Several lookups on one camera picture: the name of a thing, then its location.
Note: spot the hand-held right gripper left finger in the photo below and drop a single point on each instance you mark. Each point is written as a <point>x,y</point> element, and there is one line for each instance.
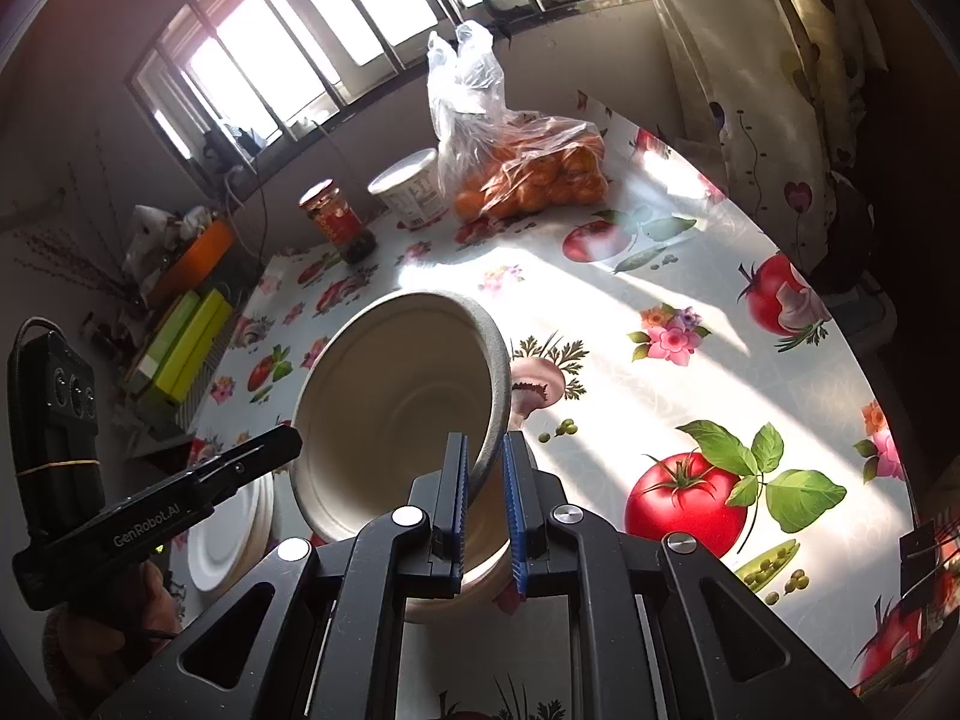
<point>450,499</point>

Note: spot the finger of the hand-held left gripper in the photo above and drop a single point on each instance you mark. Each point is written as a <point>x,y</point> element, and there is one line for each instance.
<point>247,461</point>

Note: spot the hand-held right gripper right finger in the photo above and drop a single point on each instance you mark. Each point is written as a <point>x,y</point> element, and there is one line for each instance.
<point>516,514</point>

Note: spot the smooth white foam plate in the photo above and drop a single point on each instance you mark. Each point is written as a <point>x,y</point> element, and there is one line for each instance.
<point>267,517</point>

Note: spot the beige paper bowl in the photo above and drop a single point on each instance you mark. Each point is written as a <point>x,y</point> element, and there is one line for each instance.
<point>390,405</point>
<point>480,570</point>

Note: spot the ribbed white foam plate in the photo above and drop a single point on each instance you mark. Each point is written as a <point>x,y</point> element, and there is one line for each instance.
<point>217,547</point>

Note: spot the person's left hand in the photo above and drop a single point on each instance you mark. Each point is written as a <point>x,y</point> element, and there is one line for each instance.
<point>97,645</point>

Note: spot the striped cardboard tray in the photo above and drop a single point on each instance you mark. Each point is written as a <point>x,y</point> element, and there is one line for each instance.
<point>191,414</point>

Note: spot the lime green box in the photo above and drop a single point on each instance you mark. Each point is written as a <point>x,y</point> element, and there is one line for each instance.
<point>196,345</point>

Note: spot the white and green box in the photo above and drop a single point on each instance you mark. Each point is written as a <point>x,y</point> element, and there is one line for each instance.
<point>159,351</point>

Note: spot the dried twig bundle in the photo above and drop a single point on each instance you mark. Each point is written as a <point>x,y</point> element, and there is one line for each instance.
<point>90,277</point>

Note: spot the orange container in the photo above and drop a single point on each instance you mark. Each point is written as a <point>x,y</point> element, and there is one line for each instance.
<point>199,255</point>

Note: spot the red label sauce jar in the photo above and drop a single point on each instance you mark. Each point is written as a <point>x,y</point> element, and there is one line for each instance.
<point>337,225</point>

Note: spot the printed vegetable tablecloth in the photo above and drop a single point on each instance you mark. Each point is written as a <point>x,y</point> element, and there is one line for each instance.
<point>675,300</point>

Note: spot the white paper tub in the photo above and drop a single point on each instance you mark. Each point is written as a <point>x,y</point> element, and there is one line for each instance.
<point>409,191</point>

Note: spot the plastic bag of oranges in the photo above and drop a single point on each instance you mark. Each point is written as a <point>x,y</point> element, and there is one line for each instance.
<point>525,172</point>

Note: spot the black binder clip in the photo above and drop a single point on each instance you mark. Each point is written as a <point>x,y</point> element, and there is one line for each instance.
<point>924,555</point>

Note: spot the barred window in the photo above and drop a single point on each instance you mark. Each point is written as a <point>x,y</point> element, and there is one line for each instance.
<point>247,37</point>

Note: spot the patterned beige curtain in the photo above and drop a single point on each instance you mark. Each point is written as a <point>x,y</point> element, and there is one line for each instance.
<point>772,90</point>

